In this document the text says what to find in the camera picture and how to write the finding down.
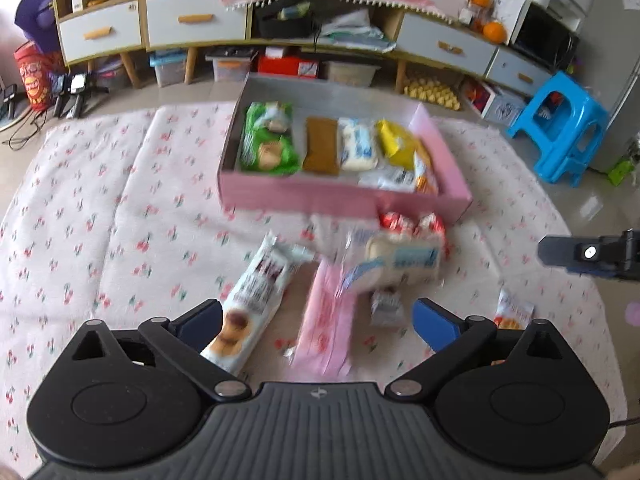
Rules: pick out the pile of folded papers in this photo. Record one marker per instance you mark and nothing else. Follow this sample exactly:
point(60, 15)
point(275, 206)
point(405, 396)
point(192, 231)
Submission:
point(350, 30)

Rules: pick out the clear bin blue lid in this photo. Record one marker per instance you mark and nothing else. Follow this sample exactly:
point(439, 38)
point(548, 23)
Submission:
point(167, 67)

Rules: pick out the red snack packet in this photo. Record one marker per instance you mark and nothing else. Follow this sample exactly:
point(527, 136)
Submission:
point(400, 222)

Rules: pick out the green biscuit packet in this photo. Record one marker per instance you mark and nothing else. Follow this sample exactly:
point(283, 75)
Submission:
point(265, 142)

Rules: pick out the red cardboard box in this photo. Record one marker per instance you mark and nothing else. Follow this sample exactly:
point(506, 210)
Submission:
point(287, 66)

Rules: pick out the blue plastic stool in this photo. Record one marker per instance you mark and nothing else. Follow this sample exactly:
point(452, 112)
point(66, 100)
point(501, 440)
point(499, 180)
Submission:
point(565, 110)

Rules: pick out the yellow egg tray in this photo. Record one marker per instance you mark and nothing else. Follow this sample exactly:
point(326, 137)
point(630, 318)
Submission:
point(432, 92)

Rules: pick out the small clear storage bin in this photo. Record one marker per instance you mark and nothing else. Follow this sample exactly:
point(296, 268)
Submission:
point(231, 69)

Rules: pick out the large clear storage bin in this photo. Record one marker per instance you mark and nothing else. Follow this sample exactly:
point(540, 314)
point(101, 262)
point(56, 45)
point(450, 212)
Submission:
point(350, 74)

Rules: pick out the pink snack packet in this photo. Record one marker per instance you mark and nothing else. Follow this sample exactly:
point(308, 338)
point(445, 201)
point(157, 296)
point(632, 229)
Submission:
point(325, 330)

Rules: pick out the orange flower biscuit packet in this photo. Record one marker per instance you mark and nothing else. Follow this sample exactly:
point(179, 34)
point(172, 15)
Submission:
point(515, 312)

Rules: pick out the white printed crate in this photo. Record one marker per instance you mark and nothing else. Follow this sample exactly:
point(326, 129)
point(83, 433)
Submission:
point(502, 107)

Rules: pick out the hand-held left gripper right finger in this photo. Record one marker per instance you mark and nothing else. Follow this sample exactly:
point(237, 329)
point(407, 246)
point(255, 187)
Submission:
point(435, 322)

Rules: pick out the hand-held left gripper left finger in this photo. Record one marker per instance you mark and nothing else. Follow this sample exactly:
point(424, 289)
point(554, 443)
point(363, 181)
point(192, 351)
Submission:
point(202, 319)

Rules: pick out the small silver snack packet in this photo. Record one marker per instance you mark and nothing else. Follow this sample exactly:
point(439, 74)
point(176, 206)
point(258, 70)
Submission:
point(387, 307)

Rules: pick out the yellow snack packet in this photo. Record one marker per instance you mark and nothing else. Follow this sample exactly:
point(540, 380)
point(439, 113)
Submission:
point(397, 145)

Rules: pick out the round red bag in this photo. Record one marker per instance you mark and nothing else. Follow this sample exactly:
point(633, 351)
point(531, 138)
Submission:
point(32, 77)

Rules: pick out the black microwave oven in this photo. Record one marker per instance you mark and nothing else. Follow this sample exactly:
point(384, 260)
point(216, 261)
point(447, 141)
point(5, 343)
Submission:
point(545, 37)

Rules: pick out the purple hat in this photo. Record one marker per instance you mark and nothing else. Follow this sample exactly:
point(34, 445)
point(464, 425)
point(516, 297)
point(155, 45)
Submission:
point(32, 15)

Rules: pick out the cherry print tablecloth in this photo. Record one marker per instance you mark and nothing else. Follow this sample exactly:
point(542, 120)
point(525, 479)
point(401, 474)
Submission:
point(100, 220)

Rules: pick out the grey refrigerator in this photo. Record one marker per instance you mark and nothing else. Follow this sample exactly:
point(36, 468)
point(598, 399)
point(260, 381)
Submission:
point(615, 35)

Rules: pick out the gold brown snack packet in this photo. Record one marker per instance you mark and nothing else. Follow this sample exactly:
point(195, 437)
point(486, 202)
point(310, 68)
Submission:
point(320, 145)

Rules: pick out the pink cardboard box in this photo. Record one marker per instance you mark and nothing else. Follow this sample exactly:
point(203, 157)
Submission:
point(300, 195)

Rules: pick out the clear bread packet blue label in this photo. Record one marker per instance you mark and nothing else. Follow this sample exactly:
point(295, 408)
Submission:
point(400, 260)

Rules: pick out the black storage bin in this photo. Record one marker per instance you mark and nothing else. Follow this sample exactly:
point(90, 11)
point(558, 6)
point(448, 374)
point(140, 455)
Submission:
point(282, 22)

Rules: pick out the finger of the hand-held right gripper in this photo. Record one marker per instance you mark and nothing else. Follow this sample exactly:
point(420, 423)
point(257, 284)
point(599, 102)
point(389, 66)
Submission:
point(560, 252)

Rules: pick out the long silver cookie packet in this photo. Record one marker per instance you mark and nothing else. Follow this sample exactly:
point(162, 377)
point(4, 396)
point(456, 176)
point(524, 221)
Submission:
point(255, 295)

